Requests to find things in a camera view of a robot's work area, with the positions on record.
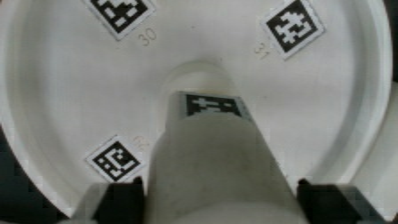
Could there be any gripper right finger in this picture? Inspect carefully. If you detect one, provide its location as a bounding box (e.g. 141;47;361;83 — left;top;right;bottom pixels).
298;179;388;224

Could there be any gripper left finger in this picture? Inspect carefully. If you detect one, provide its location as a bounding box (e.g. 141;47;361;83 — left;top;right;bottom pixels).
72;177;147;224

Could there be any white cylindrical table leg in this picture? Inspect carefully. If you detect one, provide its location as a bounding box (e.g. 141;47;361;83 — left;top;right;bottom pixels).
143;91;310;224

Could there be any white round table top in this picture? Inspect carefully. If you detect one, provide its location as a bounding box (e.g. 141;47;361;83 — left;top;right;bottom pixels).
0;0;393;218

